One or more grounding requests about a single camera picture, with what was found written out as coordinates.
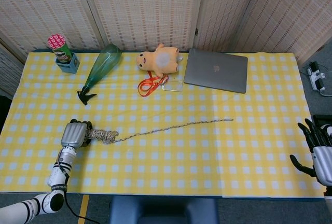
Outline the white power strip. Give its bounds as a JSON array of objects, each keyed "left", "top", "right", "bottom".
[{"left": 307, "top": 62, "right": 326, "bottom": 92}]

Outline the black bulky object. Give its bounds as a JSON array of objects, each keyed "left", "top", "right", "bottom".
[{"left": 0, "top": 95, "right": 12, "bottom": 134}]

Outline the small blue cardboard box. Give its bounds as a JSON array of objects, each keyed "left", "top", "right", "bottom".
[{"left": 55, "top": 52, "right": 80, "bottom": 74}]

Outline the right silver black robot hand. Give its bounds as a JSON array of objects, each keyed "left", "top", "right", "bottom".
[{"left": 289, "top": 118, "right": 332, "bottom": 187}]

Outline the clear badge holder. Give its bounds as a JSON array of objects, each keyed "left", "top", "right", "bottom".
[{"left": 161, "top": 76, "right": 184, "bottom": 92}]

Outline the speckled beige braided rope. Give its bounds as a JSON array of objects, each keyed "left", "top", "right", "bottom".
[{"left": 88, "top": 118, "right": 234, "bottom": 145}]

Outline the woven folding screen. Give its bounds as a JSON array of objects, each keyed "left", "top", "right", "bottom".
[{"left": 0, "top": 0, "right": 332, "bottom": 97}]

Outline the yellow checkered tablecloth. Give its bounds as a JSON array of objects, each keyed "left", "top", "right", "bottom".
[{"left": 0, "top": 51, "right": 326, "bottom": 198}]

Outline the black and white sneaker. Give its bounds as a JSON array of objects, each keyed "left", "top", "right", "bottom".
[{"left": 323, "top": 124, "right": 332, "bottom": 144}]

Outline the grey laptop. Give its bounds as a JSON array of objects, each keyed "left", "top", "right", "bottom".
[{"left": 183, "top": 48, "right": 248, "bottom": 94}]

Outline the green spray bottle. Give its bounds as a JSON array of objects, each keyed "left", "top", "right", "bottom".
[{"left": 76, "top": 44, "right": 122, "bottom": 106}]

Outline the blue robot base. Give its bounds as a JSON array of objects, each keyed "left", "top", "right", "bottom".
[{"left": 108, "top": 197, "right": 220, "bottom": 224}]

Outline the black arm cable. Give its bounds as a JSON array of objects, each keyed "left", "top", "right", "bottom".
[{"left": 63, "top": 192, "right": 101, "bottom": 224}]

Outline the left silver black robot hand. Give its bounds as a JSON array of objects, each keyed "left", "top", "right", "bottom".
[{"left": 60, "top": 118, "right": 94, "bottom": 149}]

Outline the black floor mat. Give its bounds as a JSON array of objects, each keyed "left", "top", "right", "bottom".
[{"left": 312, "top": 114, "right": 332, "bottom": 131}]

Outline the orange lanyard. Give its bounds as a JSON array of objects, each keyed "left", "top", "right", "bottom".
[{"left": 137, "top": 70, "right": 169, "bottom": 97}]

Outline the yellow plush toy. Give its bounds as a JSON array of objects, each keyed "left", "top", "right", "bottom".
[{"left": 136, "top": 43, "right": 184, "bottom": 78}]

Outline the green Pringles can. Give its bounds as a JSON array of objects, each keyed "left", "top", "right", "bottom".
[{"left": 47, "top": 34, "right": 73, "bottom": 65}]

